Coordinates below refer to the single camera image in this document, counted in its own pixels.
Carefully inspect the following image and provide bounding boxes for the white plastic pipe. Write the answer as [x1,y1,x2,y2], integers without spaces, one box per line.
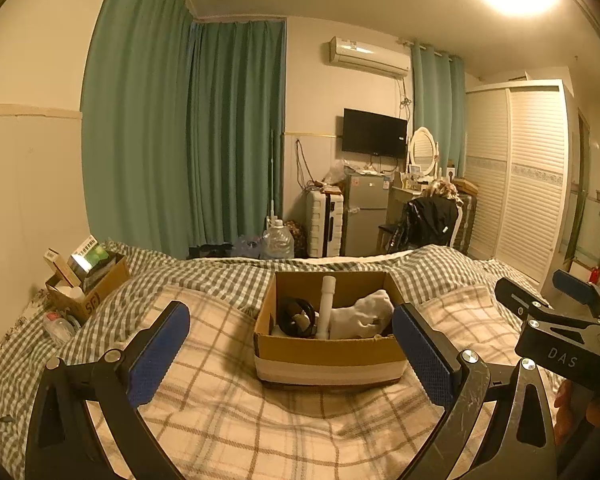
[315,275,336,339]

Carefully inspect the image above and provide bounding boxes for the white oval vanity mirror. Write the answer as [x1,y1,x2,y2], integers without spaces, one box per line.
[407,127,439,177]

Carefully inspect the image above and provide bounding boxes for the side cardboard box with items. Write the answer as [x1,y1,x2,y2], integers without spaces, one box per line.
[43,235,131,324]

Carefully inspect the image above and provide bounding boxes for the white air conditioner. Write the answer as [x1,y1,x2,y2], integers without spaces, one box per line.
[329,37,412,77]

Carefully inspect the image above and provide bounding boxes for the black pouch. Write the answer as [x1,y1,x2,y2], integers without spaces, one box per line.
[277,297,318,338]

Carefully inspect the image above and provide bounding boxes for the red fire extinguisher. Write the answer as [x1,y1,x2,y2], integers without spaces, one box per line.
[588,266,600,285]

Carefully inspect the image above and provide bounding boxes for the silver mini fridge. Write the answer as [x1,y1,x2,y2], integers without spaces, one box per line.
[342,174,389,257]

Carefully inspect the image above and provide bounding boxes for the black jacket on chair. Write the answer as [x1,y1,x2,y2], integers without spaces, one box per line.
[387,196,462,252]

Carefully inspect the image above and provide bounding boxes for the black wall television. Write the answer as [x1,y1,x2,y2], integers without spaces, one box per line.
[341,108,407,159]

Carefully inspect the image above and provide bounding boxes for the brown cardboard box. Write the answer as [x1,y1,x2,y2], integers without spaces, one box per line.
[253,271,407,387]

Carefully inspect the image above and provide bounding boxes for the white suitcase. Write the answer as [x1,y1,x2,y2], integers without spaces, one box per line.
[306,191,343,258]

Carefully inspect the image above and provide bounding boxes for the narrow green curtain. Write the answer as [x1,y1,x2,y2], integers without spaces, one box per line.
[411,42,466,177]

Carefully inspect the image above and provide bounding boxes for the white sliding wardrobe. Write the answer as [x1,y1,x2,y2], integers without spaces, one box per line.
[464,79,570,287]

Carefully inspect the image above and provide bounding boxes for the small clear plastic bottle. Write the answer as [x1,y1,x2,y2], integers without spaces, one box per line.
[43,311,76,347]

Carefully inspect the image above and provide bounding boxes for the beige plaid blanket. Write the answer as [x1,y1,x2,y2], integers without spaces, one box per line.
[86,285,564,480]

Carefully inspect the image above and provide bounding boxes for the large clear water bottle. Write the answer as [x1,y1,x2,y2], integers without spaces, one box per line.
[262,218,294,259]

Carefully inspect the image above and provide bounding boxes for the large green curtain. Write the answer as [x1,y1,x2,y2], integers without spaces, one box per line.
[81,0,287,258]

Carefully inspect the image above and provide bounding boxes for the white fluffy cloth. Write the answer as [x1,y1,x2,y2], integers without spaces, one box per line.
[329,289,394,339]

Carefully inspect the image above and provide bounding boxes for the green checked blanket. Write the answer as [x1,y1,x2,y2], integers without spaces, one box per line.
[0,243,532,479]

